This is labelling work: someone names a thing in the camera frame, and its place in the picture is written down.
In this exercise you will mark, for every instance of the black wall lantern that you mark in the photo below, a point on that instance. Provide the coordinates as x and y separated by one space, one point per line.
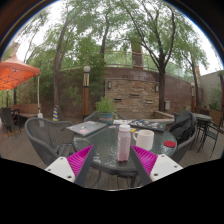
109 85
156 88

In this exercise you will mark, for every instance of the tall dark-trunked tree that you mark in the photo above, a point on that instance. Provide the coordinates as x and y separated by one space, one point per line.
162 86

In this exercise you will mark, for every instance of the group of dark patio chairs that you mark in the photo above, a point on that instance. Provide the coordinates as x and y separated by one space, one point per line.
7 120

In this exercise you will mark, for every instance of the flat round red coaster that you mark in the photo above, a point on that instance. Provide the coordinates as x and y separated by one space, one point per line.
169 144

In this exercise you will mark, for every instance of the blue yellow striped cone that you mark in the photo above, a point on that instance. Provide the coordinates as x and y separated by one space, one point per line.
55 115

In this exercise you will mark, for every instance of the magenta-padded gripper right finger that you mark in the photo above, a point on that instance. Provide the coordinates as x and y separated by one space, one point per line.
165 166

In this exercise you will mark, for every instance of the grey electrical wall box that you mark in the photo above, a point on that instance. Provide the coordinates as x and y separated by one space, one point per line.
167 105

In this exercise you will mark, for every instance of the dark grey backpack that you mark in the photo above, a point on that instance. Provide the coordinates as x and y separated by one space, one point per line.
183 126

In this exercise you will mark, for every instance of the orange canopy tent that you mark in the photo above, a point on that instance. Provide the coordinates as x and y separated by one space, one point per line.
16 71

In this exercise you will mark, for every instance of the grey laptop with stickers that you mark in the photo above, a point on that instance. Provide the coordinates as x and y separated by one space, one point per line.
86 128

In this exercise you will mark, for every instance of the green plant in blue pot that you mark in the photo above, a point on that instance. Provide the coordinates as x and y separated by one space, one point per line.
106 108

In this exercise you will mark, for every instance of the round dark patio table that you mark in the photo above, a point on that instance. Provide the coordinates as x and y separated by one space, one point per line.
202 116

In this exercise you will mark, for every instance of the clear bottle with white cap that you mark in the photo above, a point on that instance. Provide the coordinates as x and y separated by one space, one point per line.
123 143

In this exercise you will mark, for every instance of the tall leaning tree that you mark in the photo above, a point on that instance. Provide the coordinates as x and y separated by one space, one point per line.
57 73

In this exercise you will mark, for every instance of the white textured mug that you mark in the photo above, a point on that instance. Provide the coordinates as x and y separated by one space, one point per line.
144 140

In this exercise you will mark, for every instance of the white paper booklet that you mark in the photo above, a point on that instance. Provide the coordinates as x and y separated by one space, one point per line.
121 121

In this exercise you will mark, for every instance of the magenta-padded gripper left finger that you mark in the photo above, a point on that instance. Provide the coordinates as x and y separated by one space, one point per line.
60 168

